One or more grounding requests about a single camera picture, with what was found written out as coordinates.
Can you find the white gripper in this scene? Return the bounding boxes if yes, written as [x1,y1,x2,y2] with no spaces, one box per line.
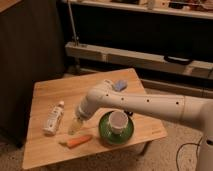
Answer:
[68,97,97,135]

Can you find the orange carrot-shaped pepper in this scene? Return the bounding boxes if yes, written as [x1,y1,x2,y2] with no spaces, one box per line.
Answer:
[59,134,93,148]

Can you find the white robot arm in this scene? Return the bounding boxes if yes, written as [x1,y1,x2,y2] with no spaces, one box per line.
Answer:
[75,79,213,171]

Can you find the white ceramic cup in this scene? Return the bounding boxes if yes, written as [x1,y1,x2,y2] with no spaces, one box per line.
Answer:
[108,111,128,134]

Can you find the white plastic bottle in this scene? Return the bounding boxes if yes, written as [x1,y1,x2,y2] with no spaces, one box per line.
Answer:
[43,101,64,136]

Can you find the green plate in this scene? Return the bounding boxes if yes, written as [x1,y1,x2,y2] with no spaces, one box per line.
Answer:
[98,111,134,145]

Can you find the wooden folding table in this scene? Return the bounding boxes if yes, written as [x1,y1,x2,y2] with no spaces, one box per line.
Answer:
[21,68,168,171]

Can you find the black comb-like tool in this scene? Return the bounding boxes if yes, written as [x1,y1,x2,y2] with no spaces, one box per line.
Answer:
[124,111,133,117]

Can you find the blue sponge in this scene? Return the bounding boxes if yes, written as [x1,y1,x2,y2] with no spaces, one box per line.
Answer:
[114,80,128,92]

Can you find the long wooden shelf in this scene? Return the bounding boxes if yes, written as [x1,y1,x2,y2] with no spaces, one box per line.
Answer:
[65,42,213,80]

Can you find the metal stand pole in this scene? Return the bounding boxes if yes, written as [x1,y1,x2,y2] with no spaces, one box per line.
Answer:
[67,0,79,46]

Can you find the dark cabinet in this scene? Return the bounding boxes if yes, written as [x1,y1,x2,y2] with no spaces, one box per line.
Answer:
[0,0,65,148]

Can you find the black handle object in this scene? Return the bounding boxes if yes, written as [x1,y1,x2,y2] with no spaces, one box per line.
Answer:
[164,56,193,65]

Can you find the black cables on floor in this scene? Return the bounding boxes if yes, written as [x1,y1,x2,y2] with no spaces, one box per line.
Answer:
[175,136,204,171]

